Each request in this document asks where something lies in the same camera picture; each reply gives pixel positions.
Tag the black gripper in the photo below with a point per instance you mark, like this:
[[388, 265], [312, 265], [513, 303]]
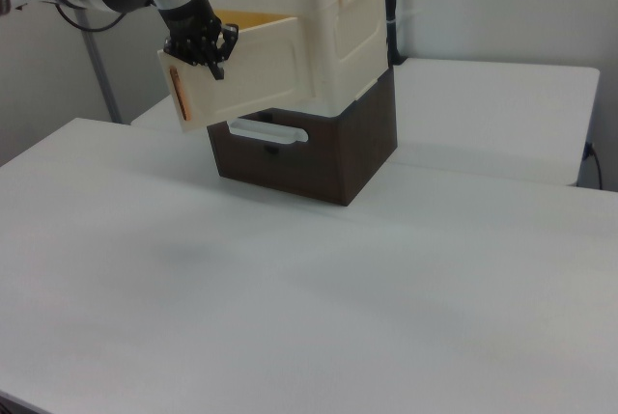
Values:
[[186, 18]]

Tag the cream plastic cabinet body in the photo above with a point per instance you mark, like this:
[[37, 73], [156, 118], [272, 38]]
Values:
[[347, 23]]

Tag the dark brown wooden box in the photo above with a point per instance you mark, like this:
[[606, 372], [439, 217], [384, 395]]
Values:
[[338, 158]]

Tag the black camera pole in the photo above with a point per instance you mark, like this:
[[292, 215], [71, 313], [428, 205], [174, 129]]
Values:
[[392, 8]]

